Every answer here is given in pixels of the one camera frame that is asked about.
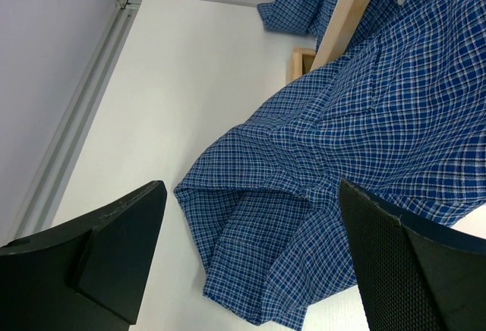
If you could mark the blue plaid shirt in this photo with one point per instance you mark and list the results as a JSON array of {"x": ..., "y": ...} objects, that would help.
[{"x": 401, "y": 114}]

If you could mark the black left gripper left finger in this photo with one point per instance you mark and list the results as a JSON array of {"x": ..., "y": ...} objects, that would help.
[{"x": 89, "y": 273}]

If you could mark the wooden clothes rack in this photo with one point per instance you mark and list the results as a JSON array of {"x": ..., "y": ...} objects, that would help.
[{"x": 342, "y": 26}]

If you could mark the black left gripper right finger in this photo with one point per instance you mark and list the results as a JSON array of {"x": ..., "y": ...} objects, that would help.
[{"x": 412, "y": 273}]

